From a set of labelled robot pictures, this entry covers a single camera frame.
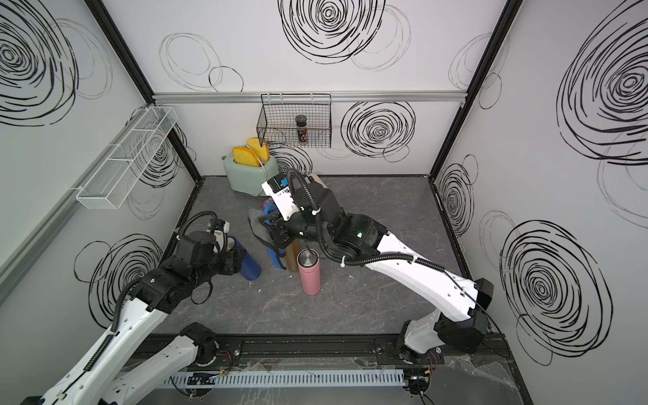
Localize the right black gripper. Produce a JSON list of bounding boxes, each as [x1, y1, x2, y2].
[[263, 201, 336, 243]]

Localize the blue and grey cloth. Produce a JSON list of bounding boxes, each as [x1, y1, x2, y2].
[[247, 198, 287, 270]]

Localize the blue thermos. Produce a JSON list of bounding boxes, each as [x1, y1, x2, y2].
[[231, 236, 262, 281]]

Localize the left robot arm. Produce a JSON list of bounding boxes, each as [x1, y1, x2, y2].
[[23, 211, 246, 404]]

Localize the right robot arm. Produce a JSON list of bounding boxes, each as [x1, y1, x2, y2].
[[250, 169, 494, 356]]

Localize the gold thermos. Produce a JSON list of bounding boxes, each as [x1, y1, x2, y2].
[[285, 240, 302, 273]]

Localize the pink thermos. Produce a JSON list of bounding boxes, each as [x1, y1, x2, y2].
[[297, 249, 321, 296]]

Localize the clear jar of oats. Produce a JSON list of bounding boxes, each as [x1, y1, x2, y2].
[[310, 173, 323, 184]]

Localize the mint green toaster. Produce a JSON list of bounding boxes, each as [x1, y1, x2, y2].
[[224, 154, 279, 196]]

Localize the rear yellow toast slice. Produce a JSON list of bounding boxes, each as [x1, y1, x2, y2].
[[246, 137, 270, 164]]

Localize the yellow toast slice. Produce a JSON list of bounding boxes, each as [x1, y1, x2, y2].
[[232, 147, 262, 167], [246, 137, 270, 164]]

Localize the front yellow toast slice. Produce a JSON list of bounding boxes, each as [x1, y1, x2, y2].
[[232, 147, 262, 167]]

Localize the dark spice bottle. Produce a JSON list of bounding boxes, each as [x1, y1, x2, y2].
[[295, 114, 308, 144]]

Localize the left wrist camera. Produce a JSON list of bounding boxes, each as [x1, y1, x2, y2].
[[212, 219, 231, 254]]

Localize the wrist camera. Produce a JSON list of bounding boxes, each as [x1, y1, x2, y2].
[[212, 219, 231, 254], [262, 174, 300, 221]]

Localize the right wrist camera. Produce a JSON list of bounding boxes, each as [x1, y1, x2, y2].
[[262, 174, 300, 221]]

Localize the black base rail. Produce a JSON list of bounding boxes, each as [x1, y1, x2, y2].
[[131, 332, 512, 366]]

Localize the black wire basket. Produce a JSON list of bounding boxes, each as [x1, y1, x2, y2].
[[256, 93, 332, 149]]

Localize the white mesh wall shelf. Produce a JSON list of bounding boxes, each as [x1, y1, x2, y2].
[[76, 106, 179, 210]]

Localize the white slotted cable duct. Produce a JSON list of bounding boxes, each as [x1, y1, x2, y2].
[[159, 370, 407, 391]]

